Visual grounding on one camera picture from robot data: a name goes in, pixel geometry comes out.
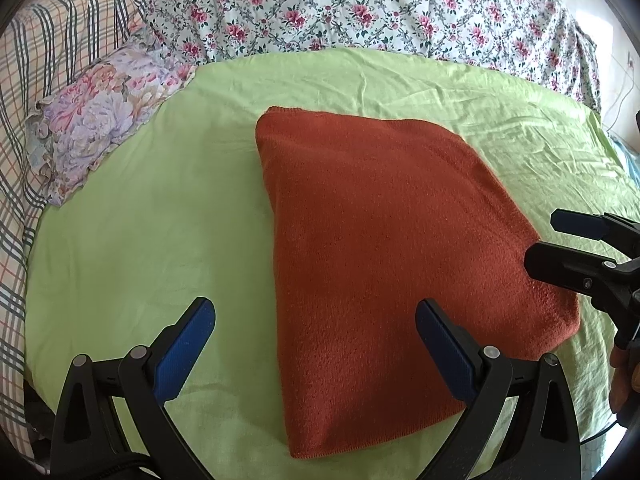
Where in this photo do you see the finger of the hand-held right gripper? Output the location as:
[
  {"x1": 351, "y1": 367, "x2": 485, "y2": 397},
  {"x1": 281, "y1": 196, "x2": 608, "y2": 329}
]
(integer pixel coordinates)
[
  {"x1": 550, "y1": 209, "x2": 640, "y2": 257},
  {"x1": 524, "y1": 241, "x2": 640, "y2": 306}
]

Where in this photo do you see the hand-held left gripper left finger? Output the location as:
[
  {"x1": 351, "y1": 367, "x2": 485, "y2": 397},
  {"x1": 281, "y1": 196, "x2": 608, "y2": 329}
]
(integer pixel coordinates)
[{"x1": 50, "y1": 297, "x2": 216, "y2": 480}]

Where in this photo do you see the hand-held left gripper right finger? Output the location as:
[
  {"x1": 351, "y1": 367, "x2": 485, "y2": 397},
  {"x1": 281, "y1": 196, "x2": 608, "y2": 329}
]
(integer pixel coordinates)
[{"x1": 415, "y1": 298, "x2": 583, "y2": 480}]

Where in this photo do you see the orange knitted sweater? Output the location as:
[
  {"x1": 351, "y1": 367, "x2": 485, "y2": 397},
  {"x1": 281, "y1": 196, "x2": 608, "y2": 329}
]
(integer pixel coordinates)
[{"x1": 255, "y1": 106, "x2": 582, "y2": 461}]

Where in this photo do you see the person's right hand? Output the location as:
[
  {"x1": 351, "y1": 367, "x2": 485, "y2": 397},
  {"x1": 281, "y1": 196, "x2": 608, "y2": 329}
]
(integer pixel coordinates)
[{"x1": 608, "y1": 344, "x2": 640, "y2": 415}]

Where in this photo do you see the light blue cloth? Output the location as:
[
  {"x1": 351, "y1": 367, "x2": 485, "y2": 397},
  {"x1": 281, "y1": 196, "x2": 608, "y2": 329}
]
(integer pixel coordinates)
[{"x1": 614, "y1": 139, "x2": 640, "y2": 183}]

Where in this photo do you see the light green bed sheet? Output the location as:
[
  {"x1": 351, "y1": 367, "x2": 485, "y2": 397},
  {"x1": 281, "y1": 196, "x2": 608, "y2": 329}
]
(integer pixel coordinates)
[{"x1": 25, "y1": 47, "x2": 640, "y2": 480}]

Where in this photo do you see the small purple floral pillow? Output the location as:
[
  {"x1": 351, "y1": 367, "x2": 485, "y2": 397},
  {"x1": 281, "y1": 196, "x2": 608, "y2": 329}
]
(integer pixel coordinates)
[{"x1": 25, "y1": 42, "x2": 198, "y2": 206}]

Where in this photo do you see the white floral quilt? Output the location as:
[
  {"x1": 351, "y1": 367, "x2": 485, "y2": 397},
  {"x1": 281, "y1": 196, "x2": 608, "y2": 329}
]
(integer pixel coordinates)
[{"x1": 145, "y1": 0, "x2": 601, "y2": 111}]

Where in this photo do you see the plaid bed sheet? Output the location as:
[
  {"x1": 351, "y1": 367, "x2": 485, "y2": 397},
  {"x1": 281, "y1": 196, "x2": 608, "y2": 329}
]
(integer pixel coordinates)
[{"x1": 0, "y1": 0, "x2": 161, "y2": 476}]

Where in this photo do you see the white wall cable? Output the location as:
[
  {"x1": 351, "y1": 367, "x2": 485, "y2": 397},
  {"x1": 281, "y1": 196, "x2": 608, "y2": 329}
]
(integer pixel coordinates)
[{"x1": 602, "y1": 60, "x2": 638, "y2": 133}]

